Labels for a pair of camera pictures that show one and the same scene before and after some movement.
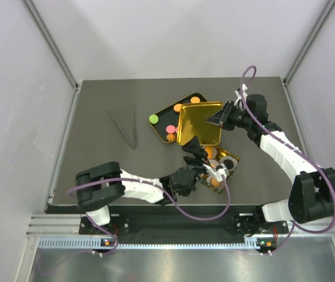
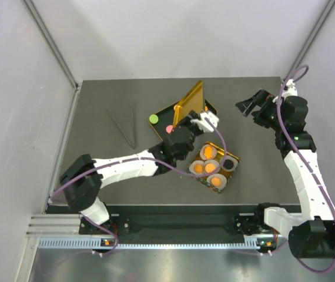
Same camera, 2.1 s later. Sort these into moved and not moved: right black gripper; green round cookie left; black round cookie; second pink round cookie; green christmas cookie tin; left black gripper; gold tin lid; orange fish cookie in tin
Moved: right black gripper; left black gripper; gold tin lid
Not moved: orange fish cookie in tin; second pink round cookie; black round cookie; green christmas cookie tin; green round cookie left
